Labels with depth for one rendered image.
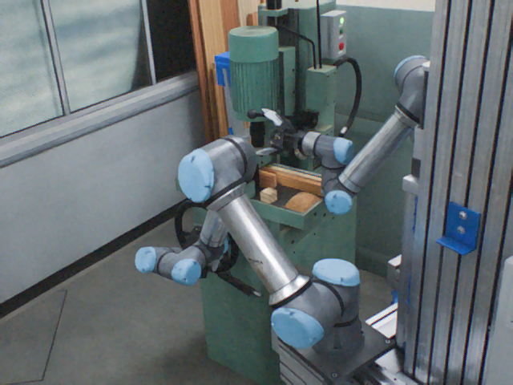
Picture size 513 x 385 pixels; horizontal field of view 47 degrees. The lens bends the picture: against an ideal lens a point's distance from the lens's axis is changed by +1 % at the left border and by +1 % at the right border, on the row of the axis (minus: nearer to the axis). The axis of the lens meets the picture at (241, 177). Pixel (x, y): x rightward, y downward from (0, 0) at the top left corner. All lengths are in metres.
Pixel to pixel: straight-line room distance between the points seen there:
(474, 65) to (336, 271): 0.59
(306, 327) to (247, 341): 1.19
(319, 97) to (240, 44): 0.38
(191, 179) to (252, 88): 0.75
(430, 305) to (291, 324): 0.35
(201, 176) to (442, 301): 0.64
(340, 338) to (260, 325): 0.91
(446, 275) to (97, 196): 2.34
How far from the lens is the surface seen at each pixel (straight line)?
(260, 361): 2.59
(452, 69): 1.27
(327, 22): 2.27
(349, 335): 1.58
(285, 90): 2.21
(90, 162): 3.32
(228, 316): 2.55
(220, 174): 1.39
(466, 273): 1.42
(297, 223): 2.06
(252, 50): 2.04
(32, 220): 3.21
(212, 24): 3.59
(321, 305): 1.43
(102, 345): 3.00
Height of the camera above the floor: 1.91
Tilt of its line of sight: 26 degrees down
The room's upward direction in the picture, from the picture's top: 3 degrees counter-clockwise
